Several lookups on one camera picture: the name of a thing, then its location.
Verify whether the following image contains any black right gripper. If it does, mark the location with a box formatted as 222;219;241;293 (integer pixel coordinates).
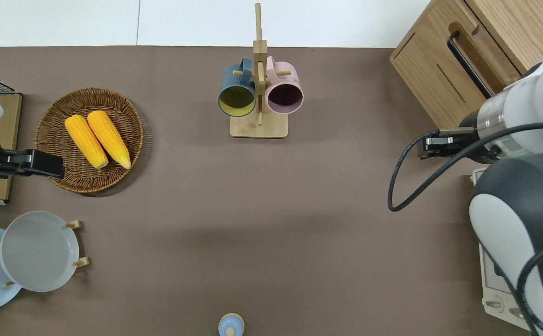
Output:
418;114;492;164

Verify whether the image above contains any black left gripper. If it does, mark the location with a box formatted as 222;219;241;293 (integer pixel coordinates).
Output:
0;148;65;181

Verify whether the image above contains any black metal drawer handle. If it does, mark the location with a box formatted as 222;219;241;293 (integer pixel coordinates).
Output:
446;30;494;99

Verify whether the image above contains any light wooden drawer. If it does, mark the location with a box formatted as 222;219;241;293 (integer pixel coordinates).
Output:
432;0;524;110

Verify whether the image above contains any brown wicker basket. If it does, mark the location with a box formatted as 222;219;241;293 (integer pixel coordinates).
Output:
35;87;144;194

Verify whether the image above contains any yellow corn cob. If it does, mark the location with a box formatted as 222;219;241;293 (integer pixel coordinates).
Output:
64;114;109;169
87;110;132;169

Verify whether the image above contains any wooden plate rack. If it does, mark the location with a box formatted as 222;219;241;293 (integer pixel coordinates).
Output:
0;219;90;288

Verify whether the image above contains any light wooden cabinet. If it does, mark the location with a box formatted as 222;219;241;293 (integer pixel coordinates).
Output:
390;0;543;130

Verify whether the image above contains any grey plate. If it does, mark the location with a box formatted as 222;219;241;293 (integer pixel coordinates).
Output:
0;211;80;293

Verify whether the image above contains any white toaster oven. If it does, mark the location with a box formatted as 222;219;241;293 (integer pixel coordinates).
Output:
471;166;543;333

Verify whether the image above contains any pink mug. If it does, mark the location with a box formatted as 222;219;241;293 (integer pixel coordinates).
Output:
265;56;304;115

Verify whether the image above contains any brown table mat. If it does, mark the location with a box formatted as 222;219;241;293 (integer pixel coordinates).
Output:
0;46;543;336

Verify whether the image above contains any wooden mug rack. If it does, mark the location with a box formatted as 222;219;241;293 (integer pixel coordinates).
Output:
230;2;289;139

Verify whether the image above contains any dark blue mug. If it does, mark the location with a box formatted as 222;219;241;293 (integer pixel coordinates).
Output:
218;57;257;118

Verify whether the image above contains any small round blue knob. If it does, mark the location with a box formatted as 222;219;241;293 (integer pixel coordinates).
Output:
218;313;245;336

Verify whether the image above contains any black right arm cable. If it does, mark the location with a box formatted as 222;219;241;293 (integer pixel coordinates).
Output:
387;122;543;336

